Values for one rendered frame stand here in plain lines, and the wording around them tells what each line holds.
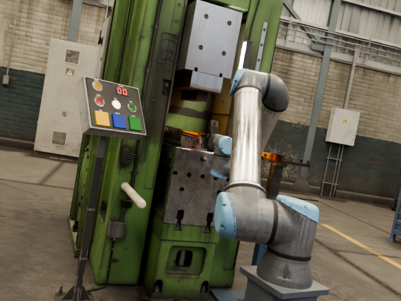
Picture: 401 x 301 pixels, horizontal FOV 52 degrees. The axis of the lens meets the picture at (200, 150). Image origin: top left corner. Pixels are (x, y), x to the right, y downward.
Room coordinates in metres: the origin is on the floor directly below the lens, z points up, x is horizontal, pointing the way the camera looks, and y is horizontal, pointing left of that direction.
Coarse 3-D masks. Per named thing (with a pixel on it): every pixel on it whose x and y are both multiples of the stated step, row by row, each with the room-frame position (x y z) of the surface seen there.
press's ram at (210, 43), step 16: (192, 16) 2.42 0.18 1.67; (208, 16) 2.43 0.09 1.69; (224, 16) 2.47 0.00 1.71; (240, 16) 2.50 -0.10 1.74; (192, 32) 2.40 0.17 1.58; (208, 32) 2.44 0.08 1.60; (224, 32) 2.47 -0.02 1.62; (192, 48) 2.41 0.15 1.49; (208, 48) 2.44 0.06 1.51; (224, 48) 2.48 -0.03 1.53; (192, 64) 2.41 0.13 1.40; (208, 64) 2.45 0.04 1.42; (224, 64) 2.49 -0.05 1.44
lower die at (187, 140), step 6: (168, 132) 2.66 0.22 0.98; (180, 132) 2.74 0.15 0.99; (174, 138) 2.52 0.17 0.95; (180, 138) 2.42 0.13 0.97; (186, 138) 2.43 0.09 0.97; (192, 138) 2.44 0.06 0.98; (198, 138) 2.46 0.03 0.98; (186, 144) 2.43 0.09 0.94; (192, 144) 2.45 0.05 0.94; (198, 144) 2.46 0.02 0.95
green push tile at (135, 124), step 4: (128, 116) 2.13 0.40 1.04; (128, 120) 2.13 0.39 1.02; (132, 120) 2.14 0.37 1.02; (136, 120) 2.16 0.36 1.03; (132, 124) 2.13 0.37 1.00; (136, 124) 2.15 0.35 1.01; (140, 124) 2.17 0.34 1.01; (132, 128) 2.12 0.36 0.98; (136, 128) 2.14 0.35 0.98; (140, 128) 2.16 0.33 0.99
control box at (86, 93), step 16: (80, 80) 2.05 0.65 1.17; (96, 80) 2.08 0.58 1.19; (80, 96) 2.03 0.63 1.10; (96, 96) 2.04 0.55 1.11; (112, 96) 2.12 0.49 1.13; (128, 96) 2.20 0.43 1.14; (80, 112) 2.02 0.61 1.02; (112, 112) 2.07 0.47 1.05; (128, 112) 2.15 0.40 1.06; (96, 128) 1.96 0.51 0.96; (112, 128) 2.03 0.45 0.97; (128, 128) 2.11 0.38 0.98; (144, 128) 2.19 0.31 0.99
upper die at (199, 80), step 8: (184, 72) 2.55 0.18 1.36; (192, 72) 2.42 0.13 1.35; (200, 72) 2.44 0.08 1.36; (176, 80) 2.68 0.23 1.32; (184, 80) 2.52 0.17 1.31; (192, 80) 2.42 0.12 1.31; (200, 80) 2.44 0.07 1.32; (208, 80) 2.46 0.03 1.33; (216, 80) 2.47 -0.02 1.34; (176, 88) 2.74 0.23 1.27; (184, 88) 2.61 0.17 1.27; (192, 88) 2.51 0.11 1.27; (200, 88) 2.44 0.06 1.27; (208, 88) 2.46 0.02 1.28; (216, 88) 2.48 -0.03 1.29
